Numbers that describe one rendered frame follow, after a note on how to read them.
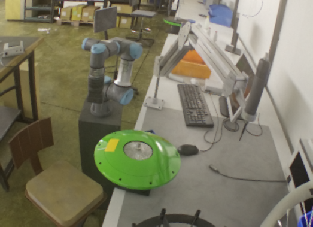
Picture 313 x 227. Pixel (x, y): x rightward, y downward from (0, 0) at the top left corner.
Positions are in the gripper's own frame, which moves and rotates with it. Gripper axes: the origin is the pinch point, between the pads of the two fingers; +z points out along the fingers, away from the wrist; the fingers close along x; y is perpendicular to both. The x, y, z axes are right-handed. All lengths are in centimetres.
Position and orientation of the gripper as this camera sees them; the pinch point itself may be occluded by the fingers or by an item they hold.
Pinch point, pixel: (95, 109)
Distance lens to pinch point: 128.1
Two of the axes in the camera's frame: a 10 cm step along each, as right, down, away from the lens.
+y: 0.3, 5.3, -8.5
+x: 9.9, 1.0, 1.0
